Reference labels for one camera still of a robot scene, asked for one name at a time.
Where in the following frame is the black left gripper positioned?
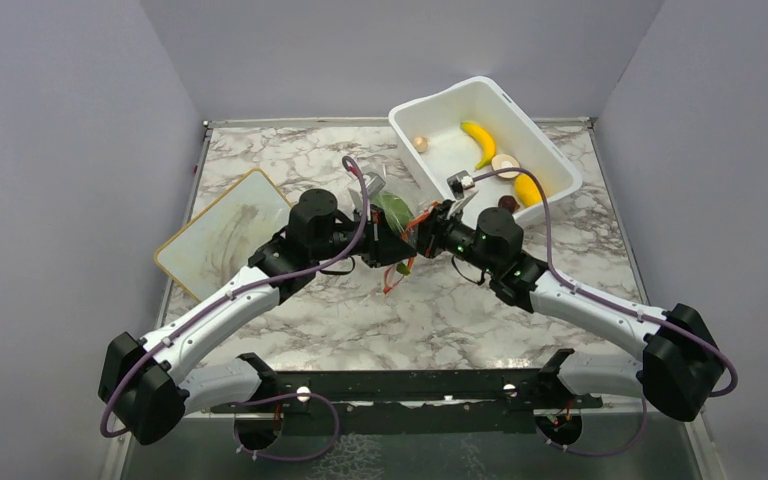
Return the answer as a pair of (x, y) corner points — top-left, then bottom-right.
(312, 205), (418, 269)

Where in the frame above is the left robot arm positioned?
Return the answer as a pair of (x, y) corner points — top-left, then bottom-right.
(98, 189), (416, 445)

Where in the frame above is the white yellow-edged cutting board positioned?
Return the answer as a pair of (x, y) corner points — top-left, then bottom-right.
(154, 168), (291, 301)

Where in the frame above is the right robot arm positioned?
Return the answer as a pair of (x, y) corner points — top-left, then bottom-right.
(415, 201), (728, 422)

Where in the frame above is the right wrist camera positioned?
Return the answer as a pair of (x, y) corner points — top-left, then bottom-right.
(447, 171), (476, 218)

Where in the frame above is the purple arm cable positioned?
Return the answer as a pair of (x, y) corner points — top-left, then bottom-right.
(99, 156), (372, 440)
(473, 166), (740, 458)

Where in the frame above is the green leafy vegetable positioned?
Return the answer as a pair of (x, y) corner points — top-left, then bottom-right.
(372, 191), (415, 276)

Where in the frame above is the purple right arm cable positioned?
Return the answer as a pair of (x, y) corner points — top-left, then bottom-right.
(473, 166), (740, 458)

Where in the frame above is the white plastic bin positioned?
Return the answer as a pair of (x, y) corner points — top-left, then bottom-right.
(388, 76), (583, 226)

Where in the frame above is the round cut wooden slice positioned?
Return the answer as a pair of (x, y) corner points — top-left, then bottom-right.
(491, 153), (520, 179)

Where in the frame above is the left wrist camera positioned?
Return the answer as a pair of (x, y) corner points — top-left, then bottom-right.
(363, 172), (386, 198)

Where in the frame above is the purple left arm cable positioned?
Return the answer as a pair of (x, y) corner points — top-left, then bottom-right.
(99, 156), (372, 440)

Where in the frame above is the yellow banana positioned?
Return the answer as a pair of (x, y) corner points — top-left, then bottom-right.
(460, 121), (497, 170)

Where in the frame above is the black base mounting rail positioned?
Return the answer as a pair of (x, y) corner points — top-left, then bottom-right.
(209, 367), (603, 436)

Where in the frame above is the clear orange zip top bag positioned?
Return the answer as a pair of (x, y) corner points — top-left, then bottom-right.
(350, 171), (436, 295)

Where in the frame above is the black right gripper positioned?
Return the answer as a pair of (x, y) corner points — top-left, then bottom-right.
(397, 198), (499, 276)

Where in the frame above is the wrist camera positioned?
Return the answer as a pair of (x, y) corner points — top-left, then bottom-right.
(363, 172), (386, 198)
(447, 171), (476, 218)

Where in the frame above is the dark brown chestnut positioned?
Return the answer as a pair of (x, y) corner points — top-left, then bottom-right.
(497, 195), (520, 214)

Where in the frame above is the yellow lemon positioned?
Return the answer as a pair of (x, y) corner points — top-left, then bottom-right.
(514, 174), (543, 208)

